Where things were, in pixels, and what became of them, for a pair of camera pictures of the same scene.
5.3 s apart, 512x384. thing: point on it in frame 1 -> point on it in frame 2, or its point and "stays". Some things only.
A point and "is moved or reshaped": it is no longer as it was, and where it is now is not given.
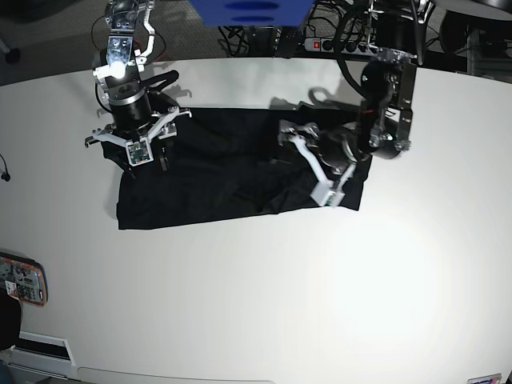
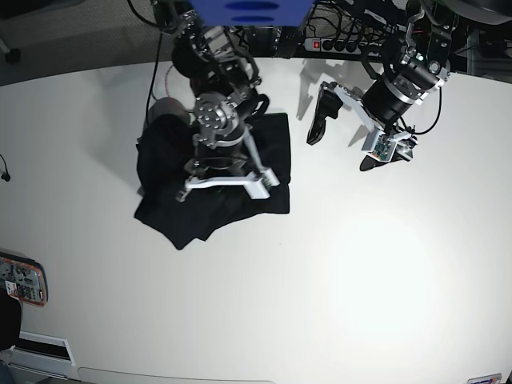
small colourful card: (495, 378) stays
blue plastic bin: (252, 13) stays
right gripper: (136, 122) -> (232, 159)
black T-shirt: (222, 164) is moved or reshaped
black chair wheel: (14, 56) stays
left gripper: (334, 152) -> (381, 101)
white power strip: (324, 45) stays
